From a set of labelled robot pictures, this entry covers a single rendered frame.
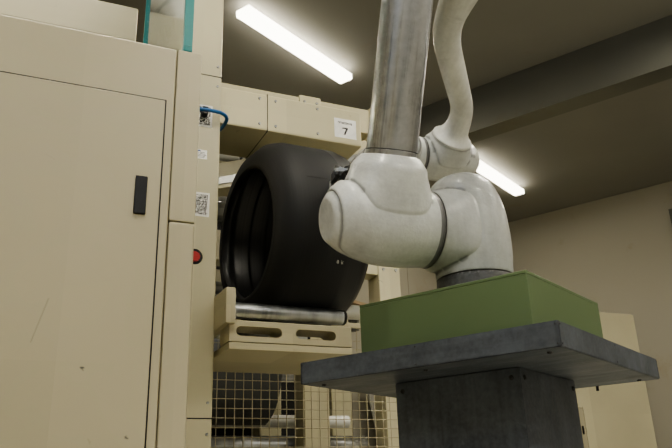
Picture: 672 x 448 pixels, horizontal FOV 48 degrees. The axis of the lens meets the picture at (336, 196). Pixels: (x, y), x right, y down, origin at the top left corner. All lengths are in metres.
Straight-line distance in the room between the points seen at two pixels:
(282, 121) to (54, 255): 1.51
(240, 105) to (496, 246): 1.44
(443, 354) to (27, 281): 0.69
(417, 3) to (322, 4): 4.00
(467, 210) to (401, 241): 0.16
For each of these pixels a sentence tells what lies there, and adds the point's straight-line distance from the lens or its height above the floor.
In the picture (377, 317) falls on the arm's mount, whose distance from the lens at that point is 1.40.
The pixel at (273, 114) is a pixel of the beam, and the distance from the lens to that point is 2.73.
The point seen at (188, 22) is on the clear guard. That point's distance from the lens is 1.62.
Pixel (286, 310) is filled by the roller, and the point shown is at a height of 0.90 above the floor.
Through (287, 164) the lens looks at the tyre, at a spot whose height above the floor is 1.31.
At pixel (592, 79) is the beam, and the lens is 6.18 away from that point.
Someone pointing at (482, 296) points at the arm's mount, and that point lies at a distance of 1.29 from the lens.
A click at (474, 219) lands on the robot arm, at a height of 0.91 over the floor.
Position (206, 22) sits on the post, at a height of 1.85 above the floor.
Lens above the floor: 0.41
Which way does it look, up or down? 22 degrees up
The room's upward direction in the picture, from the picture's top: 2 degrees counter-clockwise
